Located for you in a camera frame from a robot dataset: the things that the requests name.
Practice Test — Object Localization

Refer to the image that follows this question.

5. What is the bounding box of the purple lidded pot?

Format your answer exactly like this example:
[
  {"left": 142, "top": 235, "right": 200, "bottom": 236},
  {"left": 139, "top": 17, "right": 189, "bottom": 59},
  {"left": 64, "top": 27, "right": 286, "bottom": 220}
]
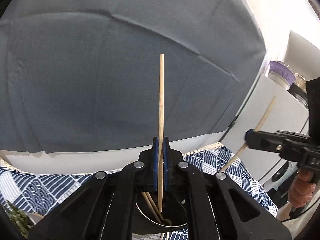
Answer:
[{"left": 268, "top": 61, "right": 296, "bottom": 90}]

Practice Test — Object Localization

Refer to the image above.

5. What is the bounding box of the wooden chopstick in holder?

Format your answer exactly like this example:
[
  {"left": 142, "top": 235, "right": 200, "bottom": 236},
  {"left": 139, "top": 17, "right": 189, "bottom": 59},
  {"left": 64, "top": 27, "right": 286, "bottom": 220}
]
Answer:
[
  {"left": 142, "top": 192, "right": 162, "bottom": 224},
  {"left": 145, "top": 191, "right": 171, "bottom": 224}
]

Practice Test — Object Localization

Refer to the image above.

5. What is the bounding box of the white cabinet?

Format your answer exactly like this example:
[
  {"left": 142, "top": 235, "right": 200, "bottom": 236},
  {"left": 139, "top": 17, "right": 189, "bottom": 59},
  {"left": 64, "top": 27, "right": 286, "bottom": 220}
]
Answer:
[{"left": 222, "top": 29, "right": 312, "bottom": 183}]

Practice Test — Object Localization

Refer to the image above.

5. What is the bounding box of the black cylindrical utensil holder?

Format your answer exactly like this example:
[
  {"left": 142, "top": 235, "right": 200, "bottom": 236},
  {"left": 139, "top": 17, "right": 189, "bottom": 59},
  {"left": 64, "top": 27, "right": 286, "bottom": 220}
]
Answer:
[{"left": 133, "top": 191, "right": 188, "bottom": 235}]

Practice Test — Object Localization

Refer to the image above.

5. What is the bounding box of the right hand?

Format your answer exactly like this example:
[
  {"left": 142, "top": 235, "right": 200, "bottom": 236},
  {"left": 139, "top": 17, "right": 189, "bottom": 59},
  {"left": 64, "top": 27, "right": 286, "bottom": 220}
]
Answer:
[{"left": 288, "top": 170, "right": 316, "bottom": 208}]

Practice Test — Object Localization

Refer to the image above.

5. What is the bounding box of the grey fabric backdrop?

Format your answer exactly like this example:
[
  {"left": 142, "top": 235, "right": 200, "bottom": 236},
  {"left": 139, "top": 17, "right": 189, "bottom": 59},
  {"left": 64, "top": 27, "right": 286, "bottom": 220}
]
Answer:
[{"left": 1, "top": 0, "right": 266, "bottom": 153}]

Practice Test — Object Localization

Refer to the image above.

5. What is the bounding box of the blue patterned tablecloth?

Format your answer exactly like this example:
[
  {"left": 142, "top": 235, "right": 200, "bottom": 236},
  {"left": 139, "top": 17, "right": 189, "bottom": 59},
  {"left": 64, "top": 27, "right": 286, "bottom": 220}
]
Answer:
[{"left": 1, "top": 140, "right": 291, "bottom": 239}]

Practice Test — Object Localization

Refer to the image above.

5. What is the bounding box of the small potted green plant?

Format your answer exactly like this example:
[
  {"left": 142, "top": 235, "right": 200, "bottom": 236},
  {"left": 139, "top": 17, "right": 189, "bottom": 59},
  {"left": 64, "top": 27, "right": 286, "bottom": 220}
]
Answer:
[{"left": 3, "top": 201, "right": 34, "bottom": 239}]

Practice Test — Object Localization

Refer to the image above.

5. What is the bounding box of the wooden chopstick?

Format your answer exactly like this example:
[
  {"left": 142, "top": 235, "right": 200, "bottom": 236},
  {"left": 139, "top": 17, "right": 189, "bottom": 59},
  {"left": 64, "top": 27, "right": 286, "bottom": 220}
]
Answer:
[
  {"left": 142, "top": 192, "right": 162, "bottom": 224},
  {"left": 220, "top": 96, "right": 277, "bottom": 172},
  {"left": 157, "top": 54, "right": 164, "bottom": 213},
  {"left": 145, "top": 191, "right": 171, "bottom": 224}
]

